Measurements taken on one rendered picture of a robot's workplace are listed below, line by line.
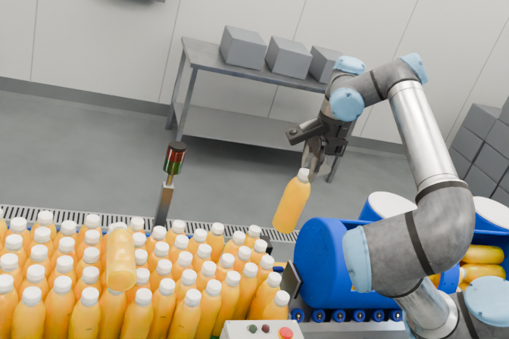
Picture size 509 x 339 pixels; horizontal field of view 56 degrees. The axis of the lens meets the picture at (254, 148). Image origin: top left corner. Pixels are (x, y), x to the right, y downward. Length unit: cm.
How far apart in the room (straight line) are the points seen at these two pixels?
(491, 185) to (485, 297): 403
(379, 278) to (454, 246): 14
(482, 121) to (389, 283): 460
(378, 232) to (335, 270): 60
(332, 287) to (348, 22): 378
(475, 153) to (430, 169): 450
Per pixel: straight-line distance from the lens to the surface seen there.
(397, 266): 87
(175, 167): 163
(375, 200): 224
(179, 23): 454
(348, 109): 109
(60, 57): 466
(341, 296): 151
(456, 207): 88
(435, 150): 95
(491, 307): 123
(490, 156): 529
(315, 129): 125
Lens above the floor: 200
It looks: 25 degrees down
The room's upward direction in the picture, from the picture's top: 18 degrees clockwise
